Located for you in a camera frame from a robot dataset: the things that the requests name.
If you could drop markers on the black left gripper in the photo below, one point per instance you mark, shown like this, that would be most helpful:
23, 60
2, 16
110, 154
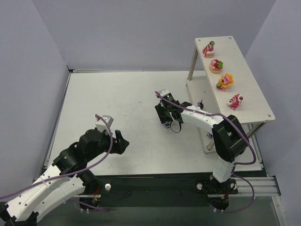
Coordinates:
116, 143

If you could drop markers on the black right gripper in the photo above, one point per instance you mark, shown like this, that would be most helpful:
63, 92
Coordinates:
162, 113

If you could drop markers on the pink bear donut toy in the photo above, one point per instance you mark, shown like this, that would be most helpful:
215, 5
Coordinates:
215, 66

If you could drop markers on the pink bear sunflower toy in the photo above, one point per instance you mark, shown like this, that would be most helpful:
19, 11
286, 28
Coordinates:
224, 82

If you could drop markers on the pink bear strawberry hat toy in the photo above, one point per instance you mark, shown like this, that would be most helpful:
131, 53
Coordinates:
235, 101

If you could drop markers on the pink bear cake slice toy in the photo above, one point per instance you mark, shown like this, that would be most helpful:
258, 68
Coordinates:
208, 50

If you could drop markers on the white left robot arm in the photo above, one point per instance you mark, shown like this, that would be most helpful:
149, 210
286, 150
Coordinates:
66, 177

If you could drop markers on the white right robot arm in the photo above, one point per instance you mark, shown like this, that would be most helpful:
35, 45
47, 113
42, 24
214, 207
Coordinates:
227, 134

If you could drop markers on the white two-tier shelf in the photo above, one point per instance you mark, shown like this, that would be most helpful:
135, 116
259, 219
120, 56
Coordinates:
254, 111

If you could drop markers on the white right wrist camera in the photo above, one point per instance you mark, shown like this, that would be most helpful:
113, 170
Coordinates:
165, 94

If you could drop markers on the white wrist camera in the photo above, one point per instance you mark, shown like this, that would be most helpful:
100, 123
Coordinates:
165, 94
103, 124

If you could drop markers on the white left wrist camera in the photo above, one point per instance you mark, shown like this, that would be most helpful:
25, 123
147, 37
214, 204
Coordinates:
103, 124

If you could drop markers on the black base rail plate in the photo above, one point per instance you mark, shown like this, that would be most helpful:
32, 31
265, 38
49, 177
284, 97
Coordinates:
159, 190

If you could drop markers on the aluminium extrusion rail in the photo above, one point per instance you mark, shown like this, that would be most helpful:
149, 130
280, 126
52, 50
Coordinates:
247, 180

